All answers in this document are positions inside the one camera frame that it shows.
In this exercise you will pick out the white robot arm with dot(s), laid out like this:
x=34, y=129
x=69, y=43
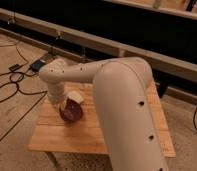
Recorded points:
x=120, y=99

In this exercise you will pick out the small black plug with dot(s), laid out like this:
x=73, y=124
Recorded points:
x=14, y=67

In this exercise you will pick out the wooden table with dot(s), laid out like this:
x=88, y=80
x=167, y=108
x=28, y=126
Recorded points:
x=52, y=134

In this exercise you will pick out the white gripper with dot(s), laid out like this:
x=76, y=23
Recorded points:
x=57, y=96

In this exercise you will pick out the black power adapter box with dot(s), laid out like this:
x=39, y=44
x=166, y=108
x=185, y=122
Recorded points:
x=36, y=65

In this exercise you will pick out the long wooden beam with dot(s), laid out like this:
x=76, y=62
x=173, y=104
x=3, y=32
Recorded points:
x=167, y=64

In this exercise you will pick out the purple ceramic bowl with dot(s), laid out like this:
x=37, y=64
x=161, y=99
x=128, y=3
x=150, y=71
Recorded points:
x=71, y=111

